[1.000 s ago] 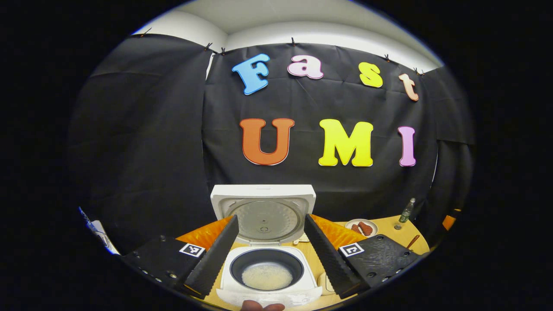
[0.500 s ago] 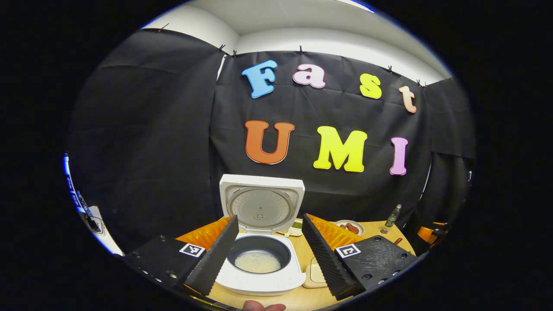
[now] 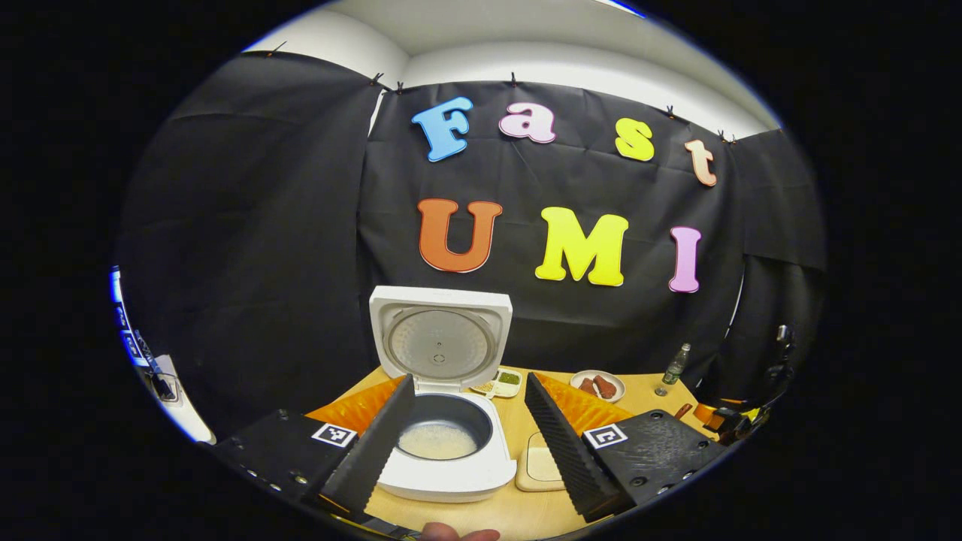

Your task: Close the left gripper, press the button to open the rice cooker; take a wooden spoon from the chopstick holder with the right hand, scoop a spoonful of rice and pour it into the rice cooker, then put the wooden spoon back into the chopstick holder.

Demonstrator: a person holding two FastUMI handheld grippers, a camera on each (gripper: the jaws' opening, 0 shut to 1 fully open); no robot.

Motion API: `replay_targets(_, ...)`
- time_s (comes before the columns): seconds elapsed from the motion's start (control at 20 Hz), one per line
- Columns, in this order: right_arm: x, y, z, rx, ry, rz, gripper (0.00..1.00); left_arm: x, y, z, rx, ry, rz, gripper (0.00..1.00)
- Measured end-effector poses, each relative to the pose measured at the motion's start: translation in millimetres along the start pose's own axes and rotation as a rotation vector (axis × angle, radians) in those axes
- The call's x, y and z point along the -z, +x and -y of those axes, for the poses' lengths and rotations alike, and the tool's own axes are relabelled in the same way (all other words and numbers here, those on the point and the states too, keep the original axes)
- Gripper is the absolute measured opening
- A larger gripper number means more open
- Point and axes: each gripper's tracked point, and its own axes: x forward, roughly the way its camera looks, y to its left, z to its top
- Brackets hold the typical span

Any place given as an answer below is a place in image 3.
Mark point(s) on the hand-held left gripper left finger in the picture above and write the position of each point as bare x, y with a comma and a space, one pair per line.
376, 443

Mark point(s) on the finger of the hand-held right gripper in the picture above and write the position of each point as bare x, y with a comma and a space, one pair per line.
725, 419

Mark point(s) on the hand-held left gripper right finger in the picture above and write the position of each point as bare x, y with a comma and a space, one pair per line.
560, 443

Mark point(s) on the wooden spoon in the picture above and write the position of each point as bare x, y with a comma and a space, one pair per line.
682, 411

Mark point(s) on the white rice cooker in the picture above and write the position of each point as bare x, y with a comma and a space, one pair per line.
443, 346

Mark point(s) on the brown meat piece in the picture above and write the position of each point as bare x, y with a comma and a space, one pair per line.
587, 386
606, 387

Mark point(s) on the white round plate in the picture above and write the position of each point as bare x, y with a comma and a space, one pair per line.
597, 385

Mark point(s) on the clear plastic water bottle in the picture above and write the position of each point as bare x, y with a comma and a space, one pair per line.
676, 364

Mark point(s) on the white divided condiment dish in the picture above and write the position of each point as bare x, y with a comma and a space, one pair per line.
505, 382

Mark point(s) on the black backdrop cloth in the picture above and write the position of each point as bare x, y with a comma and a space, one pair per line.
285, 248

